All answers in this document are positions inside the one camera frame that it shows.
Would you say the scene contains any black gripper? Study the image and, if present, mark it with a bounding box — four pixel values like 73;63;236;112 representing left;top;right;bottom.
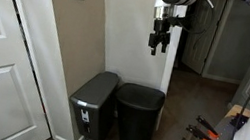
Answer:
146;16;174;59

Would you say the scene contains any grey step bin with lid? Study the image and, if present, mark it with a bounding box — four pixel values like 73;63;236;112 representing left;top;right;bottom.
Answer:
62;65;122;140

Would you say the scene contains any black open waste bin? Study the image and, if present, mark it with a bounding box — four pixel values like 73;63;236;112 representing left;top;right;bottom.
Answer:
107;80;168;140

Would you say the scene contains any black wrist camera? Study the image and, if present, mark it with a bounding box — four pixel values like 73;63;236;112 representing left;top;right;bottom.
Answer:
166;14;188;29

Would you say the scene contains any white door frame trim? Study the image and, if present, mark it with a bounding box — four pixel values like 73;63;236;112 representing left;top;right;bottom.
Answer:
0;0;108;140

